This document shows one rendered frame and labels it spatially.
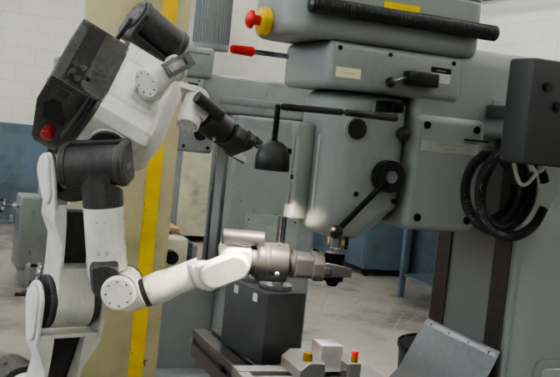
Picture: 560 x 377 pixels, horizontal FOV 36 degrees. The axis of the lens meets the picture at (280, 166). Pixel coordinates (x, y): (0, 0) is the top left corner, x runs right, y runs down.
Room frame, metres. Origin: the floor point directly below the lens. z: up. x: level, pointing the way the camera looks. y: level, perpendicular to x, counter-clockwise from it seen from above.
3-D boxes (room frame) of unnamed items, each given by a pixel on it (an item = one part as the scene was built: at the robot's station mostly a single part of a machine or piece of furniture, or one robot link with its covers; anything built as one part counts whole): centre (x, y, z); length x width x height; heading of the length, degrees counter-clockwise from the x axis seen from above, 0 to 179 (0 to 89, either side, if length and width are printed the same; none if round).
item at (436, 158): (2.04, -0.33, 1.47); 0.24 x 0.19 x 0.26; 22
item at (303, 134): (1.93, -0.04, 1.44); 0.04 x 0.04 x 0.21; 22
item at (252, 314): (2.34, 0.01, 1.02); 0.22 x 0.12 x 0.20; 33
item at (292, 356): (1.94, -0.10, 1.01); 0.12 x 0.06 x 0.04; 20
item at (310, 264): (1.96, -0.06, 1.23); 0.13 x 0.12 x 0.10; 8
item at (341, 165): (1.97, -0.15, 1.47); 0.21 x 0.19 x 0.32; 22
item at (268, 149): (1.80, 0.02, 1.48); 0.07 x 0.07 x 0.06
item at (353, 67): (1.99, -0.19, 1.68); 0.34 x 0.24 x 0.10; 112
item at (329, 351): (1.96, -0.15, 1.03); 0.06 x 0.05 x 0.06; 20
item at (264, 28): (1.88, 0.07, 1.76); 0.06 x 0.02 x 0.06; 22
